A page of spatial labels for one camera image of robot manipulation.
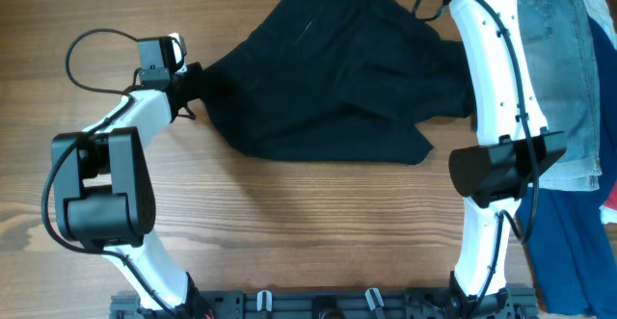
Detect black mounting rail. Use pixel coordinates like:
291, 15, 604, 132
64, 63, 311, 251
109, 287, 539, 319

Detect blue garment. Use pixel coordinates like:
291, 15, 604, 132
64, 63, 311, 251
527, 17, 616, 318

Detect light denim shorts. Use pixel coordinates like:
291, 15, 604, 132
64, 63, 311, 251
518, 0, 602, 192

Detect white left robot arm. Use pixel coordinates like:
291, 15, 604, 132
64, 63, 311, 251
40, 63, 215, 318

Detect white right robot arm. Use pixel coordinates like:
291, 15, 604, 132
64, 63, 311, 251
365, 0, 566, 318

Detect black shorts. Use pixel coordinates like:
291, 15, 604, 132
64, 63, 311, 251
193, 0, 475, 165

